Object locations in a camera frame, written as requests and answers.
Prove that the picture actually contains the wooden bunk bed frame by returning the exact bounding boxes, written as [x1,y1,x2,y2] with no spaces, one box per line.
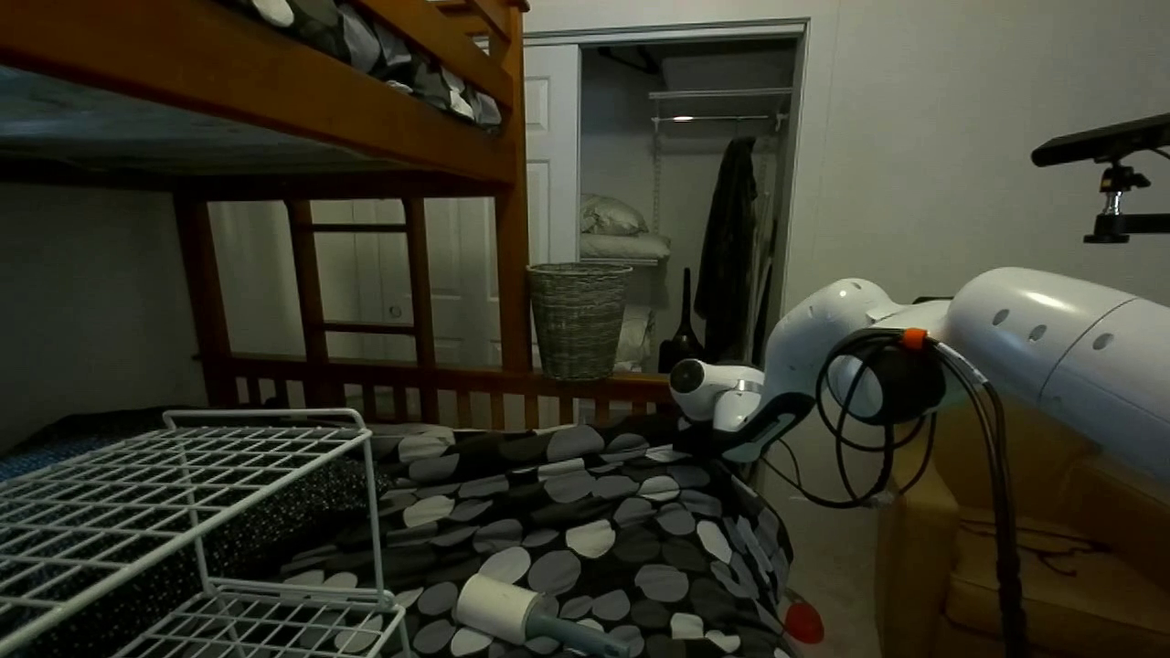
[0,0,667,442]

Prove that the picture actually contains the white wire shelf rack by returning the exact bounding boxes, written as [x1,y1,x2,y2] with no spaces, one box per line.
[0,409,411,658]

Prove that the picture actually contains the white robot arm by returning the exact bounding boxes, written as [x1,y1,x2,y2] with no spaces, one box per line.
[670,267,1170,482]

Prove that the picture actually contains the tan armchair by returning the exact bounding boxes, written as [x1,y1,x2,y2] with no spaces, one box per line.
[879,408,1170,658]

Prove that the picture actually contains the white lint roller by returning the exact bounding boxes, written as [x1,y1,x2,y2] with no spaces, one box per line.
[452,576,630,658]

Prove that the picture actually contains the white folded bedding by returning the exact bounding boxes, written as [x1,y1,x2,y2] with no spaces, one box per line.
[579,195,670,264]

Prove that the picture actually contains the black camera on stand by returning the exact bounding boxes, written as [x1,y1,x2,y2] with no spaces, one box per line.
[1030,114,1170,247]

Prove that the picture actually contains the woven laundry basket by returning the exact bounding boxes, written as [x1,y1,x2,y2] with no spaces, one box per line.
[528,264,630,379]

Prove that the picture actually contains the upper bunk dotted blanket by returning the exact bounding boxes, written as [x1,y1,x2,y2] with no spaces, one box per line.
[230,0,504,133]

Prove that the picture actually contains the dark hanging garment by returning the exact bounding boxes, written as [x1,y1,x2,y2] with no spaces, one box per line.
[696,137,757,361]

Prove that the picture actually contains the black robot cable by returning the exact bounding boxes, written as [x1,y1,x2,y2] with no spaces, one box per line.
[759,326,1033,658]

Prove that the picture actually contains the black grey dotted blanket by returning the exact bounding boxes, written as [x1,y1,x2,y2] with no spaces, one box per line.
[217,416,802,658]

